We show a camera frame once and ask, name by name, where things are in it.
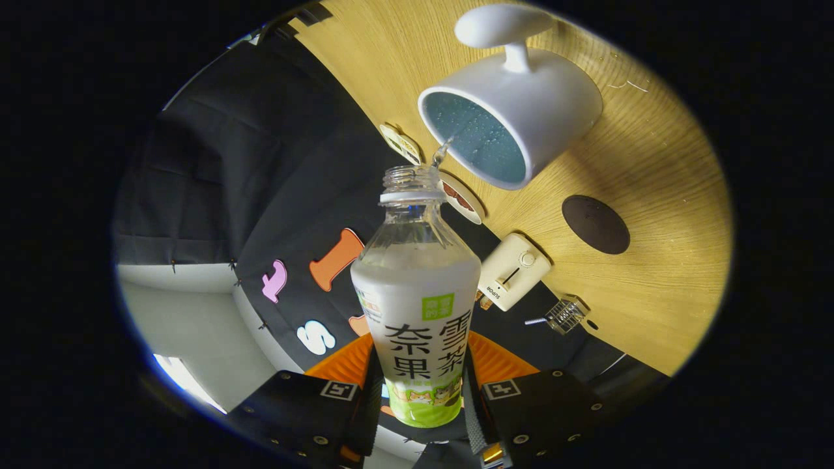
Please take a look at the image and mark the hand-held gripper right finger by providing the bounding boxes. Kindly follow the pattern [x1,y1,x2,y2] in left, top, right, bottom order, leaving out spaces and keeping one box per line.
[464,331,603,468]

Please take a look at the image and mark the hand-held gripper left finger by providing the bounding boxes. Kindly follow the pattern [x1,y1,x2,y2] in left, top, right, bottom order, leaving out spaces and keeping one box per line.
[228,334,385,466]

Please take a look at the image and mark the clear juice bottle white label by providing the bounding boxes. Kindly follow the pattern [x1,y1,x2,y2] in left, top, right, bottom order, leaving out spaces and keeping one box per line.
[351,164,482,429]

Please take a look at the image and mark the dark brown round coaster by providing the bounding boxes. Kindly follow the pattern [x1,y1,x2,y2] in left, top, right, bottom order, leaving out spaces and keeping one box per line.
[562,194,631,255]

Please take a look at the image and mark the white cup with handle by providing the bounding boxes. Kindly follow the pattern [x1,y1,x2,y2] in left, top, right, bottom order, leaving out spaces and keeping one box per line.
[417,3,604,191]

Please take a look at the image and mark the ceiling light panel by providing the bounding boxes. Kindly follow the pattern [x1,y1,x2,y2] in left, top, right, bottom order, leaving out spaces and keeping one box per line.
[153,354,227,414]

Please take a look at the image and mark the white toaster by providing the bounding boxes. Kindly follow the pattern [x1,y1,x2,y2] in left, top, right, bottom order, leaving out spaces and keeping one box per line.
[478,233,552,312]

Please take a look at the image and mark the small white dish brown food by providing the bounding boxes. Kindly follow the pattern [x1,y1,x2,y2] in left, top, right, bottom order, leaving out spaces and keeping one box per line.
[438,171,486,225]

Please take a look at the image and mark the wooden table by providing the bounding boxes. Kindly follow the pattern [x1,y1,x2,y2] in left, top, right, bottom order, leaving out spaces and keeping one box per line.
[287,0,734,377]

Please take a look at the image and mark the small patterned white dish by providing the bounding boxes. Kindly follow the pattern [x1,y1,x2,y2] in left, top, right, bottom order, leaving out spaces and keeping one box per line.
[379,123,422,165]

